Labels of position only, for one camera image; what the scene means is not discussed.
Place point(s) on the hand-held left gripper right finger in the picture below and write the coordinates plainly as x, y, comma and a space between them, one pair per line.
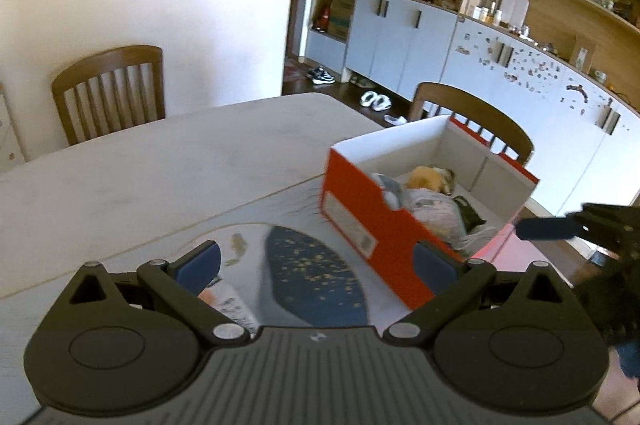
435, 265

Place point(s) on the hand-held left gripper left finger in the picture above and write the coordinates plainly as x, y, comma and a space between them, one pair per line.
200, 262

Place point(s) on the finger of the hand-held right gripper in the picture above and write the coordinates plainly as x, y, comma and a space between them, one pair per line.
547, 228

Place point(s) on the blue white snack packet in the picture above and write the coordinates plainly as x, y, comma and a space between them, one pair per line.
232, 305

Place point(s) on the black snack packet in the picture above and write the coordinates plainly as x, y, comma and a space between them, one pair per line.
470, 212

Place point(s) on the white blue plastic bag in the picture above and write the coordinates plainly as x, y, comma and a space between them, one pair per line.
387, 190

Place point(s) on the red cardboard box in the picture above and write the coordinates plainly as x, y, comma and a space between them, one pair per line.
360, 210

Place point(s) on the white desktop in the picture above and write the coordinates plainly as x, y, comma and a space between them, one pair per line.
150, 165

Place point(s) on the blue cloth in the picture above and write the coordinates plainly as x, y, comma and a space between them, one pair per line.
631, 362

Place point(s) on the wooden slat-back chair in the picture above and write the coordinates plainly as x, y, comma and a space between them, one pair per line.
110, 57
475, 105

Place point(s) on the white slippers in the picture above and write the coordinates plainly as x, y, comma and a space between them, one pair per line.
376, 100

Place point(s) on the black sneakers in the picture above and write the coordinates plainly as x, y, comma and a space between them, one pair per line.
321, 76

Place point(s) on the white plastic container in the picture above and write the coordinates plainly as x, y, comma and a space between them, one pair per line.
515, 10

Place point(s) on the white side cabinet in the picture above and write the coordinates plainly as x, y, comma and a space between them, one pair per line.
10, 135

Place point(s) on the tall glass jar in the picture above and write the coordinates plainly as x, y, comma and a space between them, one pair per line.
493, 0

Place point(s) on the printed cardboard box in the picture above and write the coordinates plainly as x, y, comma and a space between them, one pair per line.
341, 17

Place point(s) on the red canister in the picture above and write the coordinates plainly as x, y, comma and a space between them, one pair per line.
325, 19

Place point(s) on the white wooden wall cabinet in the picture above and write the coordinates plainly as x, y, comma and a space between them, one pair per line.
400, 40

